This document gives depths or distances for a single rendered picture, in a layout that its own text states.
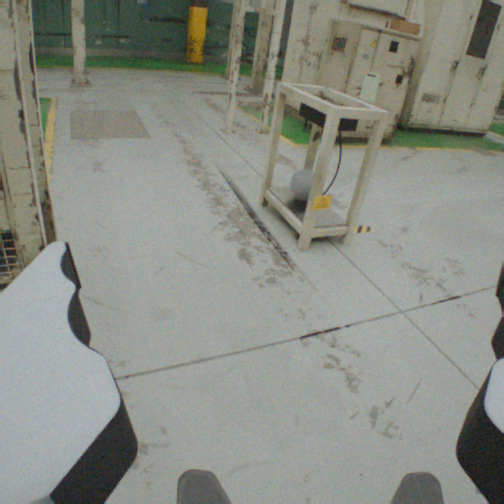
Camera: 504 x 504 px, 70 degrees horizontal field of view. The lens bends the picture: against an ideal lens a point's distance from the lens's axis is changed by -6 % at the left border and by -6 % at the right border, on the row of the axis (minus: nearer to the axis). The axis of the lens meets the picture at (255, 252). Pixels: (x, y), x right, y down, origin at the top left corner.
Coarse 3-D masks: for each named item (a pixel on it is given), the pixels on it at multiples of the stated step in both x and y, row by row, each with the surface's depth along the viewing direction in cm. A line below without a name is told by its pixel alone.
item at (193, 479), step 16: (192, 480) 5; (208, 480) 5; (416, 480) 5; (432, 480) 5; (192, 496) 5; (208, 496) 5; (224, 496) 5; (400, 496) 5; (416, 496) 5; (432, 496) 5
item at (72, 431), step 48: (48, 288) 9; (0, 336) 7; (48, 336) 7; (0, 384) 6; (48, 384) 6; (96, 384) 6; (0, 432) 6; (48, 432) 6; (96, 432) 6; (0, 480) 5; (48, 480) 5; (96, 480) 6
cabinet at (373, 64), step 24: (336, 24) 382; (360, 24) 352; (336, 48) 388; (360, 48) 367; (384, 48) 377; (408, 48) 388; (336, 72) 394; (360, 72) 382; (384, 72) 393; (408, 72) 405; (360, 96) 398; (384, 96) 410; (360, 120) 415
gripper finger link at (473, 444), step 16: (496, 288) 11; (496, 336) 9; (496, 352) 9; (496, 368) 7; (496, 384) 6; (480, 400) 6; (496, 400) 6; (480, 416) 6; (496, 416) 6; (464, 432) 7; (480, 432) 6; (496, 432) 6; (464, 448) 6; (480, 448) 6; (496, 448) 6; (464, 464) 6; (480, 464) 6; (496, 464) 6; (480, 480) 6; (496, 480) 6; (496, 496) 6
